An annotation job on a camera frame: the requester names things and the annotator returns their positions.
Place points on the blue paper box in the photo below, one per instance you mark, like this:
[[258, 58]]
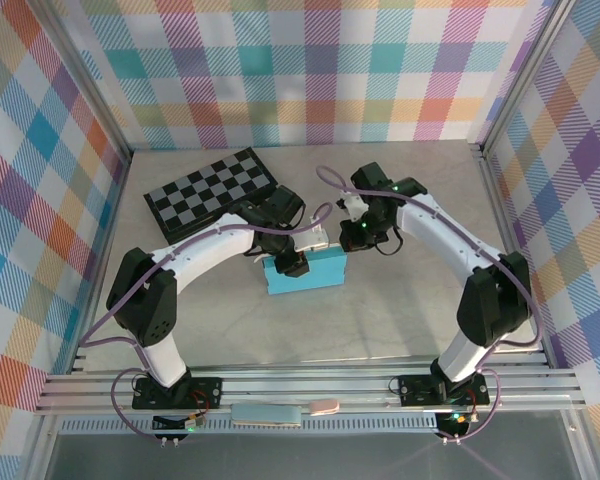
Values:
[[325, 272]]

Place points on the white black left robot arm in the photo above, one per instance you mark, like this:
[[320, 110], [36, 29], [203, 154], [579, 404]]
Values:
[[200, 250]]

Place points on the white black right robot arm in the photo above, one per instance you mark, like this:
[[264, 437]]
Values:
[[440, 220]]

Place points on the black grey chessboard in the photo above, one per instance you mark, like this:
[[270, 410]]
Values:
[[200, 192]]

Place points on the small pink oval pad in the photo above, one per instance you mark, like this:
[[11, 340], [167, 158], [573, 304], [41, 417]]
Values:
[[324, 406]]

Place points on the light blue flat pad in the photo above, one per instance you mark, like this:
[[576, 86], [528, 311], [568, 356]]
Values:
[[265, 415]]

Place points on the small controller board green light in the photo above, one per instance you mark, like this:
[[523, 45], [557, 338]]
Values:
[[457, 420], [180, 424]]

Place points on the grey metal panel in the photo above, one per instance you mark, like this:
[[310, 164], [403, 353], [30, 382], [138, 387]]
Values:
[[305, 457]]

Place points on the aluminium side rail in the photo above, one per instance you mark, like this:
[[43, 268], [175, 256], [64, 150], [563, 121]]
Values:
[[102, 240], [510, 225]]

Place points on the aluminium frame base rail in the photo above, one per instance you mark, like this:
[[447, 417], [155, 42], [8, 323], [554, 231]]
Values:
[[305, 382]]

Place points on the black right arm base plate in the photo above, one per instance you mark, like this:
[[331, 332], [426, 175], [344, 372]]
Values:
[[415, 387]]

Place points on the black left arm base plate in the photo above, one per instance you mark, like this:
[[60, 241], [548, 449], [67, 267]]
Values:
[[205, 392]]

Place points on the aluminium frame post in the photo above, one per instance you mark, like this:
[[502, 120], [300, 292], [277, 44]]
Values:
[[85, 80], [525, 70]]

